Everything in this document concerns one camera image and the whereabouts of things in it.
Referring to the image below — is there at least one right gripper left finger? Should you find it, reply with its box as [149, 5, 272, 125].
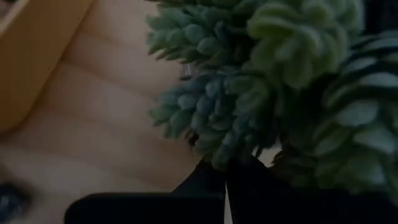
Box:
[63, 157, 227, 224]

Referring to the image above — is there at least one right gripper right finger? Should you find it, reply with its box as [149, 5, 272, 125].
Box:
[225, 156, 398, 224]

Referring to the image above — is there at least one potted artificial green plant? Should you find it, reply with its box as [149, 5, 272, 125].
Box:
[144, 0, 398, 203]

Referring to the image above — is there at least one yellow plastic basket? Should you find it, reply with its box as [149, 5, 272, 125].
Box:
[0, 0, 95, 136]

